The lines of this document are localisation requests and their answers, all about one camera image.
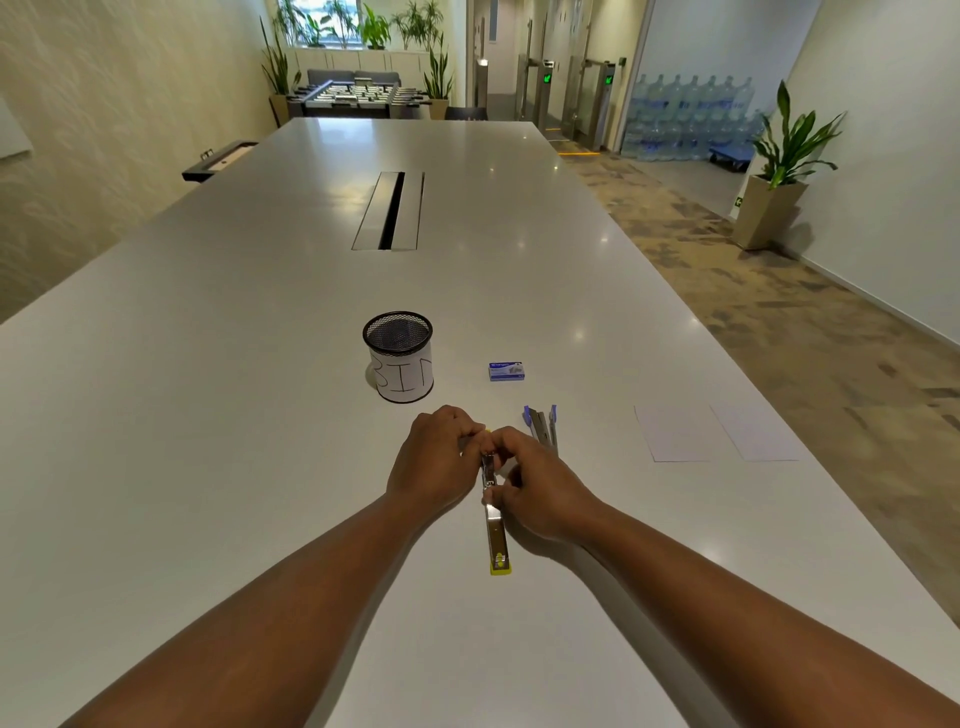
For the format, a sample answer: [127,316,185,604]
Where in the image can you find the purple metal stapler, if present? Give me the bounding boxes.
[522,404,560,456]

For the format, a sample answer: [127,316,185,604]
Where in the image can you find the person's right hand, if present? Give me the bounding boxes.
[483,426,603,546]

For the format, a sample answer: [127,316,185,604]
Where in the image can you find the row of window plants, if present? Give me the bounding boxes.
[273,0,445,51]

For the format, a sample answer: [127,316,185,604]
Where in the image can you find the tall potted snake plant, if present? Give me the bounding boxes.
[422,33,456,122]
[259,18,303,128]

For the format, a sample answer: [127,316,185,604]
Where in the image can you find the person's left hand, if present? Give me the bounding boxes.
[385,405,489,520]

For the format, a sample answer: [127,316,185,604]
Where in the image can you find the stack of water bottles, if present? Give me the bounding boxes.
[620,72,768,163]

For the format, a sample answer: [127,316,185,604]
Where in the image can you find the person's right forearm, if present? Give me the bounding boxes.
[576,502,960,728]

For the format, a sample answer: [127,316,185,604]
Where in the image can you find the potted plant in beige planter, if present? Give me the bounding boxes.
[730,80,849,252]

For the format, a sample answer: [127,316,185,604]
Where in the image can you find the metal turnstile gate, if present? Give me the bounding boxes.
[574,58,621,152]
[516,58,557,130]

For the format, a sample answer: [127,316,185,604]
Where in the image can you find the foosball table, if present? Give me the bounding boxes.
[286,79,432,120]

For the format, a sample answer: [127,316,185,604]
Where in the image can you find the table cable hatch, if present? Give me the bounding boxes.
[351,171,426,252]

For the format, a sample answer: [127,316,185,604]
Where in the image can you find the white paper sheet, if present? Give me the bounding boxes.
[710,402,808,462]
[633,404,723,464]

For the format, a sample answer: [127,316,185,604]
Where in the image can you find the yellow metal stapler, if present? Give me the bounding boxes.
[480,450,514,577]

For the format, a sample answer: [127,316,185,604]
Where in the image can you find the person's left forearm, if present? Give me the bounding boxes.
[62,493,423,728]

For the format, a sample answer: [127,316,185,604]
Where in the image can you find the black mesh pen cup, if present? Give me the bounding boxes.
[362,310,436,405]

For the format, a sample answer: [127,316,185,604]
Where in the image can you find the grey sofa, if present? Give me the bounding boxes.
[306,69,403,88]

